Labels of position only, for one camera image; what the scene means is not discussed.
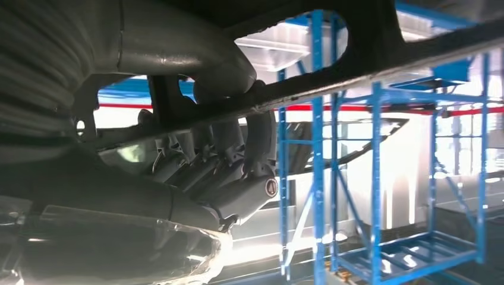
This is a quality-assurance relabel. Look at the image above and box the white plastic crate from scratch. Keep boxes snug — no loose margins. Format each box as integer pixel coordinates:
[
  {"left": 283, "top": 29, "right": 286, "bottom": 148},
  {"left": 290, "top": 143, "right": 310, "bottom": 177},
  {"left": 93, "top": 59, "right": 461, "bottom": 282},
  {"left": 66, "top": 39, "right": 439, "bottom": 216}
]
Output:
[{"left": 235, "top": 21, "right": 314, "bottom": 72}]

